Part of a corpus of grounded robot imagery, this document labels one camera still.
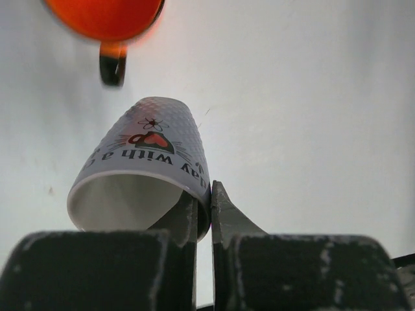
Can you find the grey mug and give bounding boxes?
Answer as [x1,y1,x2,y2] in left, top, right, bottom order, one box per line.
[67,97,211,238]

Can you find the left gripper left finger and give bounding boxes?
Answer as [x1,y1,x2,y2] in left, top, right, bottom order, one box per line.
[1,193,198,310]

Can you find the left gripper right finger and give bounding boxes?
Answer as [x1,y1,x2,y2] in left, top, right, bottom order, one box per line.
[211,181,410,310]

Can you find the orange mug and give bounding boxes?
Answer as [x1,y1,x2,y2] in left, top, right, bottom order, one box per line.
[43,0,165,88]

